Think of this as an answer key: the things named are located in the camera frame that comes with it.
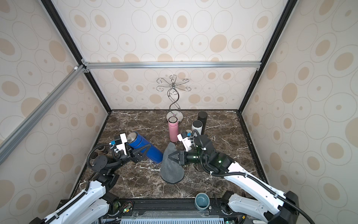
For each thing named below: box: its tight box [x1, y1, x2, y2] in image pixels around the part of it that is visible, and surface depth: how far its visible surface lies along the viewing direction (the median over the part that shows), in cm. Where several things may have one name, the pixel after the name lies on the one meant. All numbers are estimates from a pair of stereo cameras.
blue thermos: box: [126, 131, 164, 164], surface depth 60 cm
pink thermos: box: [167, 115, 179, 143], surface depth 89 cm
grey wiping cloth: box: [160, 141, 185, 184], surface depth 66 cm
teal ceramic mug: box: [194, 192, 211, 211], surface depth 74 cm
